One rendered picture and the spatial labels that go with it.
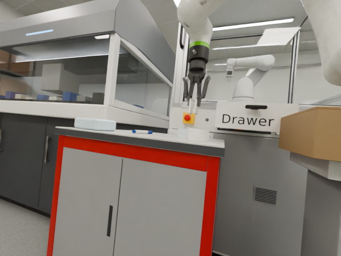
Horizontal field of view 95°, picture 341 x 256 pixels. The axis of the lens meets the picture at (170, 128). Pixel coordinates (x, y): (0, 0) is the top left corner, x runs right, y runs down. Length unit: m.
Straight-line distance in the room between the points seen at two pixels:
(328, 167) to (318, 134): 0.08
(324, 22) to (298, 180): 0.73
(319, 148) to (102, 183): 0.59
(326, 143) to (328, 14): 0.52
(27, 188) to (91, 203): 1.16
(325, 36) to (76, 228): 1.09
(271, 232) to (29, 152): 1.80
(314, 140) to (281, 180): 0.71
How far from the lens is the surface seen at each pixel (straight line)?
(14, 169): 1.92
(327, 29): 0.81
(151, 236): 0.57
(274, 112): 0.72
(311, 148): 0.42
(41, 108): 1.50
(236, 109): 0.70
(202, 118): 1.04
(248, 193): 1.09
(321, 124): 0.41
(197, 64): 0.75
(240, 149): 1.03
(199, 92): 0.73
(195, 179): 0.46
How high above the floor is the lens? 0.79
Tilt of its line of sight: 1 degrees up
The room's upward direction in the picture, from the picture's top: 5 degrees clockwise
